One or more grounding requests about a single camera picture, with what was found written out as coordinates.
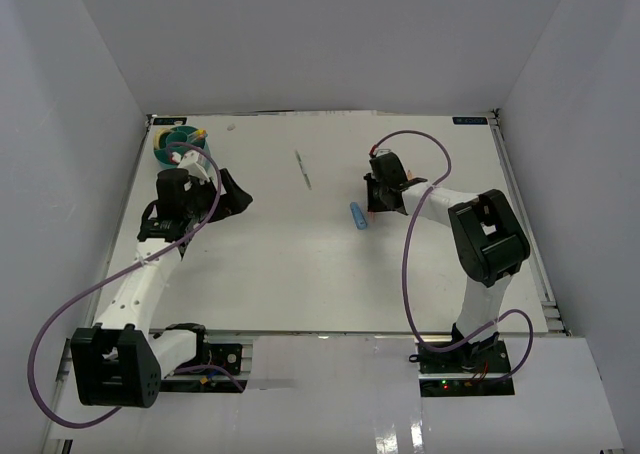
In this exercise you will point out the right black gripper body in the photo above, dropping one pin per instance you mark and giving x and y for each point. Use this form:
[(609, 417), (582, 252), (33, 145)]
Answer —
[(382, 188)]

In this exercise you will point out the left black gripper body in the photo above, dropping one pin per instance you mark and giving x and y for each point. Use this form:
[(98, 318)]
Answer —
[(204, 195)]

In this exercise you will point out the blue correction tape dispenser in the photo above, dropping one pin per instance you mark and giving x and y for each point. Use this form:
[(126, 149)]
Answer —
[(358, 216)]

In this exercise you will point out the beige tape roll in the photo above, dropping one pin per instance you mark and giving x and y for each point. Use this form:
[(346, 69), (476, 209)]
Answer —
[(159, 139)]

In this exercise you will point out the green clear pen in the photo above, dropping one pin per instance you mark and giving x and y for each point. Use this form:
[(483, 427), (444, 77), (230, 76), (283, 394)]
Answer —
[(303, 170)]

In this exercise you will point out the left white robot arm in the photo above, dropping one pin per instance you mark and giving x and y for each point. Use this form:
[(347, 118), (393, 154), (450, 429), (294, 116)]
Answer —
[(118, 361)]

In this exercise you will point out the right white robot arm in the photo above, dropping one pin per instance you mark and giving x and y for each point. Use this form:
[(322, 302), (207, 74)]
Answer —
[(490, 246)]

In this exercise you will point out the blue label sticker right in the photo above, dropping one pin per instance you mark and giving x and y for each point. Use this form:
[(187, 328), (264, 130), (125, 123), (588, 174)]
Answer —
[(469, 120)]

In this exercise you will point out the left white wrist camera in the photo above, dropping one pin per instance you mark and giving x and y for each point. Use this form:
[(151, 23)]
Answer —
[(195, 163)]

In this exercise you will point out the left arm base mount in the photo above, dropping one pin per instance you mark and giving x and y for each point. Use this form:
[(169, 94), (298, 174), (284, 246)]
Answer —
[(224, 368)]

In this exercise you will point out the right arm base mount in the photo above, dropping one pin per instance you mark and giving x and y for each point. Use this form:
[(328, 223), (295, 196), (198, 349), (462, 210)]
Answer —
[(451, 375)]

